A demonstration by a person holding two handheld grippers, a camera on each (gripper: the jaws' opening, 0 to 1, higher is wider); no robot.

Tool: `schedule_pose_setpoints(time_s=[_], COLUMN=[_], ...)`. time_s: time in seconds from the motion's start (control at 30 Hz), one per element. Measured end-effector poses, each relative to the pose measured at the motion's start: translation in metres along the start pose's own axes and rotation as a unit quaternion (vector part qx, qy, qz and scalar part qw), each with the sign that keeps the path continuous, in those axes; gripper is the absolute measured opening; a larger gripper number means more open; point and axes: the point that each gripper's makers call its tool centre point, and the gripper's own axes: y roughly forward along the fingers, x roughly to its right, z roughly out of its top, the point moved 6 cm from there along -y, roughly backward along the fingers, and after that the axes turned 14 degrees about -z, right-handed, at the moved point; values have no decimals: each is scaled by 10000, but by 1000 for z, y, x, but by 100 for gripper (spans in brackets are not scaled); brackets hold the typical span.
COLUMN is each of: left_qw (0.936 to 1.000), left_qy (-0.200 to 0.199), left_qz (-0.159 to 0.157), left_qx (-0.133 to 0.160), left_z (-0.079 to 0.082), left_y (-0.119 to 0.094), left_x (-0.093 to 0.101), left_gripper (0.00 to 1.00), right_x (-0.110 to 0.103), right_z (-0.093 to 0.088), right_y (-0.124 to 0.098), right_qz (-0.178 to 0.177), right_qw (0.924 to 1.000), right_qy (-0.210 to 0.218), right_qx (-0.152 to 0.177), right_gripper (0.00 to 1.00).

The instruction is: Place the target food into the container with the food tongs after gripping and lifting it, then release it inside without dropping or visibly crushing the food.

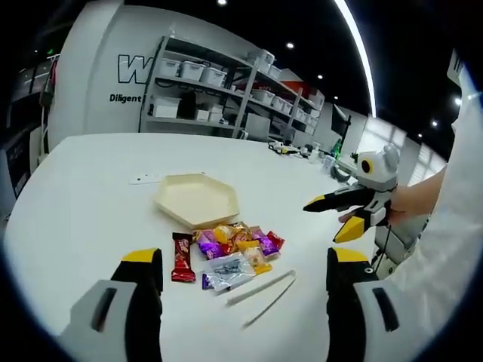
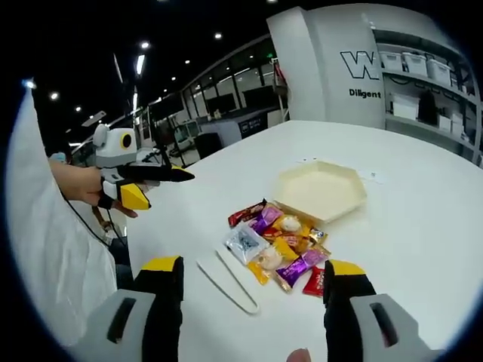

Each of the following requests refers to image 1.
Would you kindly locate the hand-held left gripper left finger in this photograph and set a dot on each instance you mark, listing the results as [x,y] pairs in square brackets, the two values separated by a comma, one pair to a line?
[124,301]

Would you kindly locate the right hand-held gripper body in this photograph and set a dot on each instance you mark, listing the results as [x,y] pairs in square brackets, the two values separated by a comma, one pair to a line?
[377,173]

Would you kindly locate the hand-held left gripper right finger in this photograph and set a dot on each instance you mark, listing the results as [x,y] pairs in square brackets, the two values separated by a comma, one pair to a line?
[347,301]

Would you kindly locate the red chocolate bar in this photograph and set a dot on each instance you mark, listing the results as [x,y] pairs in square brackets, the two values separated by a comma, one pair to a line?
[183,256]

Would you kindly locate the white food tongs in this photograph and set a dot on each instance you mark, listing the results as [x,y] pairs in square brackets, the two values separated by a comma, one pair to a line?
[260,292]

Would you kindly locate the pile of snack food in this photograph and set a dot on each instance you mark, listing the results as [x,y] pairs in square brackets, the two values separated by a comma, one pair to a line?
[237,250]

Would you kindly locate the beige hexagonal container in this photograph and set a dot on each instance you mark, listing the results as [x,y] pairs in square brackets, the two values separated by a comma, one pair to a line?
[198,198]

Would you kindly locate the person's right hand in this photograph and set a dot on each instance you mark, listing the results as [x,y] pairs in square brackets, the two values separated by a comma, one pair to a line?
[400,205]

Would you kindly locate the grey curved headset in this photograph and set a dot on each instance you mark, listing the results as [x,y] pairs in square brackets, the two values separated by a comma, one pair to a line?
[339,172]

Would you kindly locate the green bottle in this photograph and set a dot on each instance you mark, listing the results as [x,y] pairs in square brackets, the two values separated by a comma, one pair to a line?
[337,149]

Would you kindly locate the grey worn device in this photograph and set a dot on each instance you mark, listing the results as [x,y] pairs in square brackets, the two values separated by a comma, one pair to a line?
[400,245]

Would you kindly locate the black monitor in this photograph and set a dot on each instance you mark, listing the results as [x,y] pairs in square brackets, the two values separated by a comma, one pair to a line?
[339,122]

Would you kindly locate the white device with yellow parts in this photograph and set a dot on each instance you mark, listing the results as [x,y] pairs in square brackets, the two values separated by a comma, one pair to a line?
[278,146]

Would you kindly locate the person's white clothing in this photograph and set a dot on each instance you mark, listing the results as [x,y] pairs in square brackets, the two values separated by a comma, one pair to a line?
[453,245]

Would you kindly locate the long grey metal shelf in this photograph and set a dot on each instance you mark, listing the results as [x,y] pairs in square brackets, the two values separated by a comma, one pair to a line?
[287,105]

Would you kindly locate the curved ceiling light strip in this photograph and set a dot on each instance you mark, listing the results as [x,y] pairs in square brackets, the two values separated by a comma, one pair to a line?
[364,49]

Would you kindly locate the large grey metal shelf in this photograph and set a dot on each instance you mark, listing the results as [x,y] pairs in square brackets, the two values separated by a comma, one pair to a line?
[196,90]

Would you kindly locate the metal shelf with bins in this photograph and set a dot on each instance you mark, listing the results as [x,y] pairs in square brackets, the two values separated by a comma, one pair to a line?
[196,69]

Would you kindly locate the dark equipment rack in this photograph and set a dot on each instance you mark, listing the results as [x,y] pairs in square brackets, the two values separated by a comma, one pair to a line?
[26,124]

